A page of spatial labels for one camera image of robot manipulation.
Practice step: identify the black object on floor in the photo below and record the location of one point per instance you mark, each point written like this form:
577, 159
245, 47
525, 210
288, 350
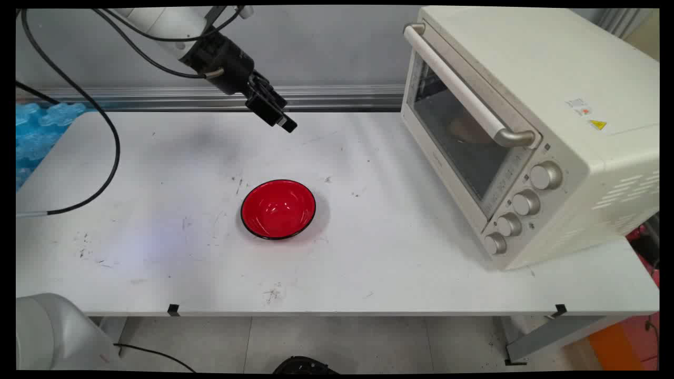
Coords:
304, 365

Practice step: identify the cream toaster oven body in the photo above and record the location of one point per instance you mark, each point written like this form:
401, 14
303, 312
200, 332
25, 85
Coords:
558, 68

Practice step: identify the blue bubble wrap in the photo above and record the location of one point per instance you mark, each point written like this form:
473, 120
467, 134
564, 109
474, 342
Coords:
39, 134

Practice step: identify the orange box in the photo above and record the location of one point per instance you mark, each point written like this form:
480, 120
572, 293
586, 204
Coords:
616, 347

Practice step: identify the small silver oven knob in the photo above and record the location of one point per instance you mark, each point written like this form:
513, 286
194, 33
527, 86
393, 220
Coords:
495, 243

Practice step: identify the large silver oven knob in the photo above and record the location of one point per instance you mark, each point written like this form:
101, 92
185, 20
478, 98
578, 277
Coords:
546, 175

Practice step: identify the red equipment behind table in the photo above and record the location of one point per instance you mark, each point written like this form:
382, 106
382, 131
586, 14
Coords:
646, 252

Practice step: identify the red bowl with black rim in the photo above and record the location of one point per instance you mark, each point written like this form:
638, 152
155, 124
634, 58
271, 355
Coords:
278, 209

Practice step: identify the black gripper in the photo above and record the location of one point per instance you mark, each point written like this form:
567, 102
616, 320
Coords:
224, 60

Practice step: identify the black table edge clip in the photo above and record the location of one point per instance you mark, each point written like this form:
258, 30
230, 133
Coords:
173, 310
561, 309

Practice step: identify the aluminium rail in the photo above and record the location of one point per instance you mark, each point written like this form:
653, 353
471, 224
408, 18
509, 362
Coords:
158, 98

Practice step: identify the beige board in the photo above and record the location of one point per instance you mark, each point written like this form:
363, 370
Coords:
646, 34

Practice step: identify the grey table leg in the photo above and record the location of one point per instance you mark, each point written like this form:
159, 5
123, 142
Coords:
558, 334

